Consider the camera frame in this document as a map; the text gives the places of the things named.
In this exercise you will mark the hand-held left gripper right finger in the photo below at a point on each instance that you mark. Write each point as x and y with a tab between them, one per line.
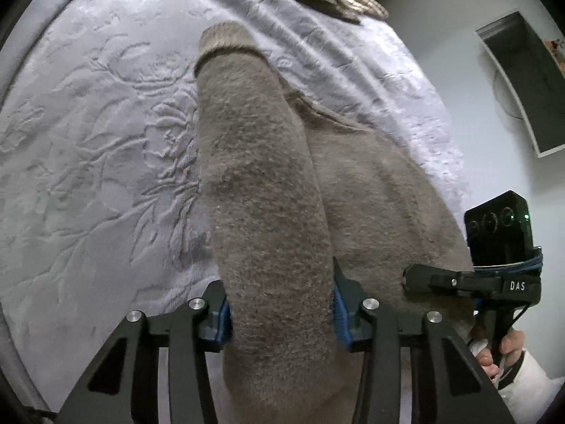
340	313

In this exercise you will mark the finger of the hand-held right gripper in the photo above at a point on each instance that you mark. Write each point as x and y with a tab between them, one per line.
437	280

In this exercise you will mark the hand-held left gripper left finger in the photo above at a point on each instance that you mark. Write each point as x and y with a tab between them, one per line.
223	318

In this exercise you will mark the grey-beige fuzzy sweater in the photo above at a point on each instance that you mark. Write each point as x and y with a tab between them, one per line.
265	185

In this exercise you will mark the person's right forearm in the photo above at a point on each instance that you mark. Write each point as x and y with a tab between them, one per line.
529	384

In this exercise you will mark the person's right hand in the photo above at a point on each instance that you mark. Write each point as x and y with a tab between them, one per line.
512	346

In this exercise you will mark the white embossed bedspread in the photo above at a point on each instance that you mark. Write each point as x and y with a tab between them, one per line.
88	141

